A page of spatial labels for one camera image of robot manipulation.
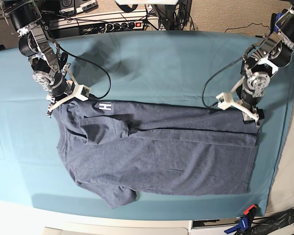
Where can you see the blue clamp upper right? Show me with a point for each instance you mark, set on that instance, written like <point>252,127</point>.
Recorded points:
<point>274,18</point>

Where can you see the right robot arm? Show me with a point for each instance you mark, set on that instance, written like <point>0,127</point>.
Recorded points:
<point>50,66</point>

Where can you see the blue-grey heather T-shirt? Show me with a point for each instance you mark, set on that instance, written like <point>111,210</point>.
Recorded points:
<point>117,149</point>

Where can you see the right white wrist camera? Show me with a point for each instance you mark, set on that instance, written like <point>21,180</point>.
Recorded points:
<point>81,92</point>

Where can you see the teal table cloth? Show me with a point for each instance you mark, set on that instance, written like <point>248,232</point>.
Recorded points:
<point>178,68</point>

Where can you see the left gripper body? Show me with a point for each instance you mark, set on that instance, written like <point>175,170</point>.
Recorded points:
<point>246,100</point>

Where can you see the black plastic bag bottom right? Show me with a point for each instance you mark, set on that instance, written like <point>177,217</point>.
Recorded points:
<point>272,223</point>

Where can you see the white power strip red switch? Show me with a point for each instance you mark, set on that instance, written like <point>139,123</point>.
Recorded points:
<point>132,25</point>

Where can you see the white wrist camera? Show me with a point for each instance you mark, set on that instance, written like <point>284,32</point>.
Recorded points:
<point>81,92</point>
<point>225,100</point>

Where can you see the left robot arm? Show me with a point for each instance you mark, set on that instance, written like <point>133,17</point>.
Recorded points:
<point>261,62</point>

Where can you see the orange blue clamp bottom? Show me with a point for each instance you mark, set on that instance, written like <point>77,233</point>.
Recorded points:
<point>244,223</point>

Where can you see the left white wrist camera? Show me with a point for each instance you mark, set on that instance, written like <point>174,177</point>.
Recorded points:
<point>225,100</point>

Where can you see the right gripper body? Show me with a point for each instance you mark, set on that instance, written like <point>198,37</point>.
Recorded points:
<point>66,89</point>

